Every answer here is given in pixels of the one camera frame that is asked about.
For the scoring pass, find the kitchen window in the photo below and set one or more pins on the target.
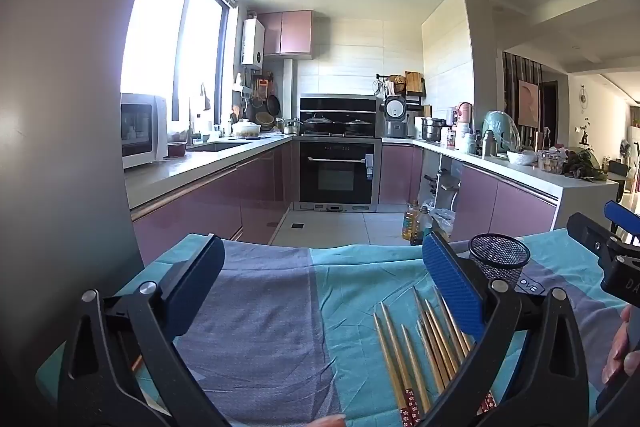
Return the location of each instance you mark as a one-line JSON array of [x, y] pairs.
[[155, 32]]

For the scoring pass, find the black mesh utensil holder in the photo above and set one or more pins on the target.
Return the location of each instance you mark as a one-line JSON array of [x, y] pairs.
[[500, 252]]

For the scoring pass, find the black lidded wok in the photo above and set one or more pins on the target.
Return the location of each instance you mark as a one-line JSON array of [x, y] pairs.
[[359, 125], [317, 123]]

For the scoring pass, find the maroon bowl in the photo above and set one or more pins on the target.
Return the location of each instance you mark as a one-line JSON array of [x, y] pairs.
[[176, 150]]

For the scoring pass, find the white kitchen countertop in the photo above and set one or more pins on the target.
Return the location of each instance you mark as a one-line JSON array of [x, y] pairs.
[[550, 184], [165, 174]]

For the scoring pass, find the steel stock pot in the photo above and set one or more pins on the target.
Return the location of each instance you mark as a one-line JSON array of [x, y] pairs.
[[433, 129]]

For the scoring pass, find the silver rice cooker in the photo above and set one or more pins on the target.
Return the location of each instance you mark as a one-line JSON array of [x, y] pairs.
[[396, 117]]

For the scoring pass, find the white casserole pot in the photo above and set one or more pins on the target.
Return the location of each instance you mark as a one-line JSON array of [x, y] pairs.
[[246, 129]]

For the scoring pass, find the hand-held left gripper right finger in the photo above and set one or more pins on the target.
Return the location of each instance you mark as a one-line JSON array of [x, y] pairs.
[[450, 277]]

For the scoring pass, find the black built-in oven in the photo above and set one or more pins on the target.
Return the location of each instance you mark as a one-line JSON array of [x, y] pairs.
[[336, 172]]

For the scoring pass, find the purple wall cabinet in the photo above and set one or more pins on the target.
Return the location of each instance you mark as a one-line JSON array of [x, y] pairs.
[[290, 32]]

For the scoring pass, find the pink kettle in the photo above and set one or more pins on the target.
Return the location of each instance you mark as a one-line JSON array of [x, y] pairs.
[[465, 113]]

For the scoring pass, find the purple base cabinets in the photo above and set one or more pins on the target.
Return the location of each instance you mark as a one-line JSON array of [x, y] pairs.
[[480, 202], [210, 202]]

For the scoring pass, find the bunch of bamboo chopsticks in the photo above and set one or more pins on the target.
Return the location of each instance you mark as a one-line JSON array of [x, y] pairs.
[[395, 357]]

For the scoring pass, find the wall clock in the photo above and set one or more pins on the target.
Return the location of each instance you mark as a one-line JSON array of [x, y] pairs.
[[584, 96]]

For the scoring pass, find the teal and grey tablecloth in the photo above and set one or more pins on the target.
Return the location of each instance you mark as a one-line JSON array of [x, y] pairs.
[[300, 307]]

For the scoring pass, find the mint green appliance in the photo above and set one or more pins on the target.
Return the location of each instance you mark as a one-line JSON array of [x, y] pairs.
[[502, 129]]

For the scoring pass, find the pink wall picture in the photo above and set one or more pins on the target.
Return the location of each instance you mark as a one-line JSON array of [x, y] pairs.
[[528, 103]]

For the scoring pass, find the person's right hand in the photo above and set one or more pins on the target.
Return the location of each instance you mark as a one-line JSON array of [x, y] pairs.
[[622, 347]]

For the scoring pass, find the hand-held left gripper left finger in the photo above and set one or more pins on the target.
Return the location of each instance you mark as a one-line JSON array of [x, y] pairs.
[[195, 277]]

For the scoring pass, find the white bowl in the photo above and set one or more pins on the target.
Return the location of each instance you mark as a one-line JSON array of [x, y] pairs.
[[521, 158]]

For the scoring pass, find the dining table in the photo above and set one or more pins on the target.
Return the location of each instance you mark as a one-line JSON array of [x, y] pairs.
[[619, 177]]

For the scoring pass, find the white plastic bag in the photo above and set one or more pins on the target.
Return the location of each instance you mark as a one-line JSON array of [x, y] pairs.
[[444, 222]]

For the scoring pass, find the dark cooking oil bottle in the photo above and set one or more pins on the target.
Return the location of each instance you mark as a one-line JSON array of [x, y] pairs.
[[424, 227]]

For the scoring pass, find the steel stovetop kettle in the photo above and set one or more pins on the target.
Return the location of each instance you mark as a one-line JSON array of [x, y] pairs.
[[291, 127]]

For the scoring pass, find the leafy green vegetables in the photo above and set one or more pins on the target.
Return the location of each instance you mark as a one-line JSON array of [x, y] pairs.
[[582, 164]]

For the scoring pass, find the wooden cutting board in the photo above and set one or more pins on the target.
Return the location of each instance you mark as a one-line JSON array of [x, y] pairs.
[[414, 83]]

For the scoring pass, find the hanging frying pan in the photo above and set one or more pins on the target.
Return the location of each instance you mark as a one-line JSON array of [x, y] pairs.
[[273, 104]]

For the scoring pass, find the grey refrigerator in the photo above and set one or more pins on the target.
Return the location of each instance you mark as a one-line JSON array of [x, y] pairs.
[[60, 107]]

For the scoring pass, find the yellow cooking oil bottle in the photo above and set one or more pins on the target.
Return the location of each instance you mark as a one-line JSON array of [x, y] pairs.
[[409, 224]]

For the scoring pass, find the black range hood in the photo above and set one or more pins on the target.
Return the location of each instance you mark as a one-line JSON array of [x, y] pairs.
[[337, 103]]

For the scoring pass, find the steel thermos bottle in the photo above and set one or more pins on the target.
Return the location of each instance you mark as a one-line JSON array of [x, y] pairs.
[[489, 144]]

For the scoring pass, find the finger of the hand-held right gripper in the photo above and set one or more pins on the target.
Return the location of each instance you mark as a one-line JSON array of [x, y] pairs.
[[585, 232], [620, 216]]

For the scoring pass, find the white microwave oven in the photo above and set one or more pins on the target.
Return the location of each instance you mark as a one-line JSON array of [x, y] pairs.
[[145, 132]]

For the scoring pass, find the white water heater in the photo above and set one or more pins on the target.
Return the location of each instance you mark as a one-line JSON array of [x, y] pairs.
[[253, 43]]

